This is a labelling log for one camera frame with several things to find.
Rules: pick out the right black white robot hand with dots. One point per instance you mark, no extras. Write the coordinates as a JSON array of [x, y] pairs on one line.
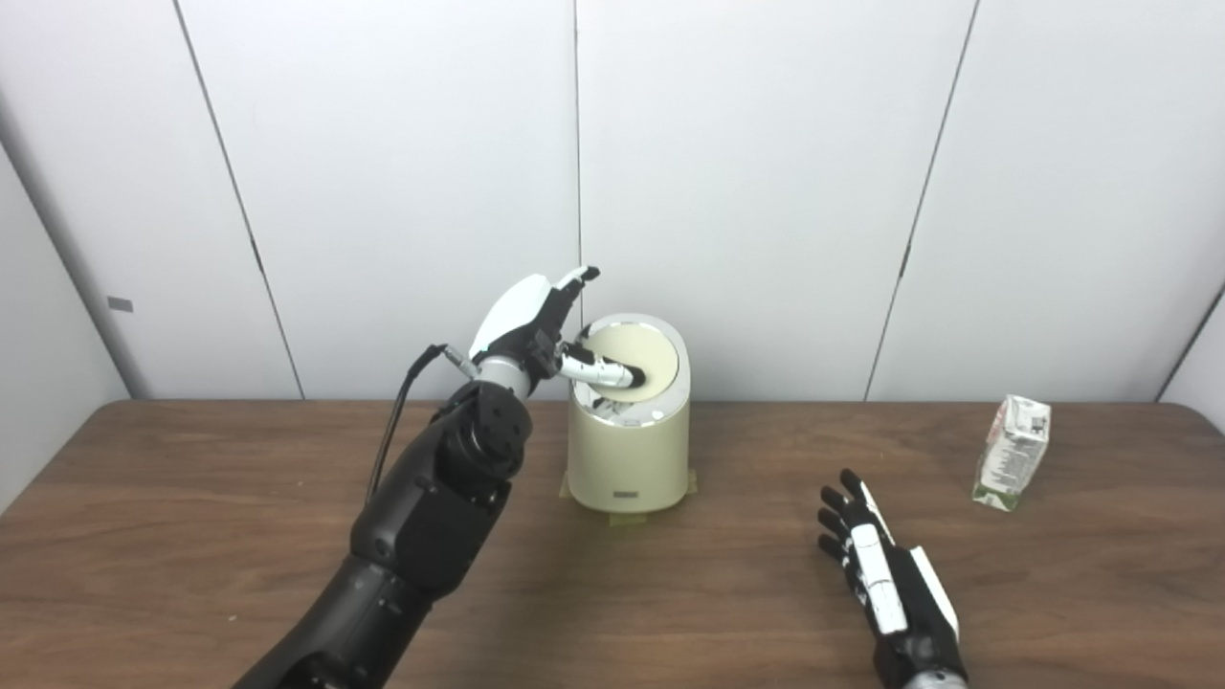
[[895, 593]]

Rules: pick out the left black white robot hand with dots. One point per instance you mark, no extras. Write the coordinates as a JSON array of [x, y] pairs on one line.
[[512, 316]]

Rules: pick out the cream-colored lidded bin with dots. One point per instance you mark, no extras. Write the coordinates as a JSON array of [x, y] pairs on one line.
[[632, 450]]

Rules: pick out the white green milk carton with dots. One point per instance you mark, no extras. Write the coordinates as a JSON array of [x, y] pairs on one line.
[[1013, 450]]

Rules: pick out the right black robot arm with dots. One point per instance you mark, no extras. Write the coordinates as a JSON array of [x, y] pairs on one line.
[[938, 681]]

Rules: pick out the grey wall sticker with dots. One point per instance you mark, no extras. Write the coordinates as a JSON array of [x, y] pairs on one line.
[[120, 304]]

